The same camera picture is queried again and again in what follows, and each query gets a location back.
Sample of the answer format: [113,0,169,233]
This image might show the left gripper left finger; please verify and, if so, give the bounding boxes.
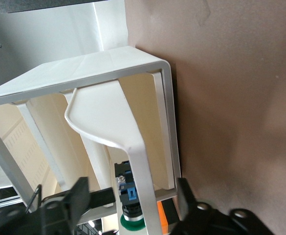
[30,177,91,235]

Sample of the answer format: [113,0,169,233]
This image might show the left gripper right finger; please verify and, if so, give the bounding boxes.
[172,178,231,235]

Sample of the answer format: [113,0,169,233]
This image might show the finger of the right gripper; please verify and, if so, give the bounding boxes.
[88,188,116,209]

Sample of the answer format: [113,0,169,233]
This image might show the green mushroom push button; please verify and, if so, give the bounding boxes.
[114,160,146,232]

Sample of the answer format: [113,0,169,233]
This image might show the white drawer cabinet housing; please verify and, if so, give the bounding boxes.
[0,46,182,225]

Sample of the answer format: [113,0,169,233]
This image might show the orange button enclosure box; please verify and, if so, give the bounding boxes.
[156,198,181,235]

